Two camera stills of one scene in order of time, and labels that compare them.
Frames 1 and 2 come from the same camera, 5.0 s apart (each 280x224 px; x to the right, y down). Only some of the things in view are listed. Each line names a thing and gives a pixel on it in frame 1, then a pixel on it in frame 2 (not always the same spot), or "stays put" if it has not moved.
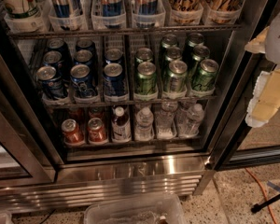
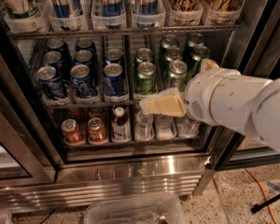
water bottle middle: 165,122 stays put
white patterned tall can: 24,2 stays put
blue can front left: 51,84 stays put
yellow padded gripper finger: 258,45 -> 207,64
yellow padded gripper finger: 272,88 -> 169,103
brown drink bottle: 120,126 stays put
